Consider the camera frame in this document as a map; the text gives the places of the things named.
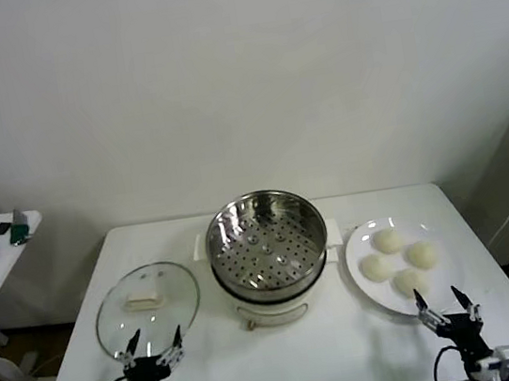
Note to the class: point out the green circuit board item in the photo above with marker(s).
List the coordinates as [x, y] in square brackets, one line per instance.
[17, 231]

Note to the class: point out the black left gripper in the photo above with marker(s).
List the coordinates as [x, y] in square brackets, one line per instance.
[143, 374]

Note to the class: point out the small black device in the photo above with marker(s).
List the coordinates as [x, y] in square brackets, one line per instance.
[3, 229]

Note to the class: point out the round glass pot lid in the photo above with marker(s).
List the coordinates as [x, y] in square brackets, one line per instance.
[111, 315]

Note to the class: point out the white steamed baozi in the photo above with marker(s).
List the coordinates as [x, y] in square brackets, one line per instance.
[411, 282]
[421, 254]
[387, 242]
[377, 268]

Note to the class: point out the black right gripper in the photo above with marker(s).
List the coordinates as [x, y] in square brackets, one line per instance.
[464, 336]

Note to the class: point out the large white plate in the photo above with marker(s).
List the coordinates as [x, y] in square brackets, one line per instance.
[445, 268]

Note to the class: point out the stainless steel steamer basket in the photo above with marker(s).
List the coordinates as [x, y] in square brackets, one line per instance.
[269, 264]

